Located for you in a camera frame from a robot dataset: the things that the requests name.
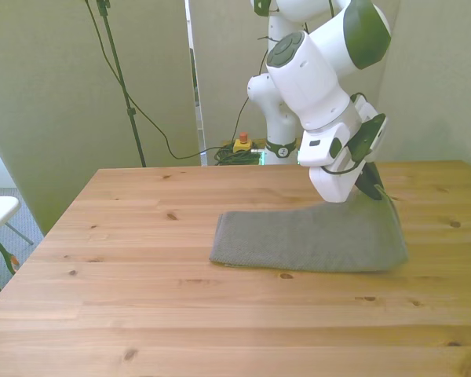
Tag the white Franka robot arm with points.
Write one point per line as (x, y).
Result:
(310, 90)

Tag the grey terry towel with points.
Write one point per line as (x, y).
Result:
(310, 243)

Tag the orange tipped black clamp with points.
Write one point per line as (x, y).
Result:
(8, 257)

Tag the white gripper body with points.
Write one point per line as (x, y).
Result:
(331, 184)

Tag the black tripod stand pole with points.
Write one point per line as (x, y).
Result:
(119, 74)

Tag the white partition frame post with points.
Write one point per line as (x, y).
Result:
(199, 129)

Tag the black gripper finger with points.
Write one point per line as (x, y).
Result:
(367, 184)
(378, 178)

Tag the yellow emergency stop box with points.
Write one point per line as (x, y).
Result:
(242, 145)

